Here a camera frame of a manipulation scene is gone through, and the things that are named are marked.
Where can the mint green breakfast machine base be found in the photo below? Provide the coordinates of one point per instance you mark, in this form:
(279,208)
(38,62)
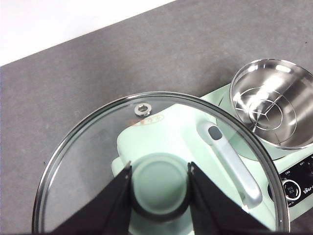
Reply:
(215,95)

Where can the glass pot lid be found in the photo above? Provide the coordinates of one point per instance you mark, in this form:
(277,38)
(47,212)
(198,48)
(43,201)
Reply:
(85,159)

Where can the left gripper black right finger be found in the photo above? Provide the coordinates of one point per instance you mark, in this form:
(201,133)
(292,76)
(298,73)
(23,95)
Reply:
(215,208)

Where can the silver control knob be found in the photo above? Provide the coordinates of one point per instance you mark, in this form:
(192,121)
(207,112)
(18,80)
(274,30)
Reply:
(291,189)

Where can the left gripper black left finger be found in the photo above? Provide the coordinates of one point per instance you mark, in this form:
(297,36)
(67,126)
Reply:
(107,208)

